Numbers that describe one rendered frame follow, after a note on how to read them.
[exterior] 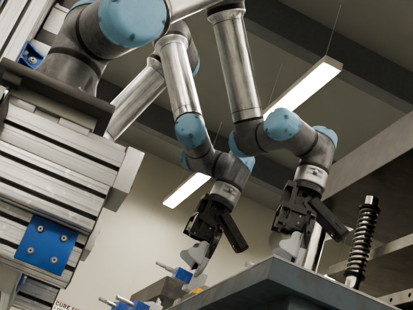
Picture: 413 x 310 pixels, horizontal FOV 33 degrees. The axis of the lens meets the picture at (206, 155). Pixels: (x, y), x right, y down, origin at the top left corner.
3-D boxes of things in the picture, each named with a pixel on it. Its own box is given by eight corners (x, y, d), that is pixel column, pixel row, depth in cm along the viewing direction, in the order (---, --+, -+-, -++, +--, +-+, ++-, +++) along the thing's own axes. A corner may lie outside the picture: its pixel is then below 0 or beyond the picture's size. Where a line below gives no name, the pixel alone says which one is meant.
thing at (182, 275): (153, 271, 170) (163, 251, 172) (149, 272, 174) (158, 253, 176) (199, 294, 172) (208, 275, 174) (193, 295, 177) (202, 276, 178)
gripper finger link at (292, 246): (272, 265, 148) (281, 230, 154) (298, 275, 148) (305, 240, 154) (276, 258, 146) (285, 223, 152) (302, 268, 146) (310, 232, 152)
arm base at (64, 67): (20, 72, 129) (42, 31, 133) (17, 104, 142) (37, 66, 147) (96, 105, 131) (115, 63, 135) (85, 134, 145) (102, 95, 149)
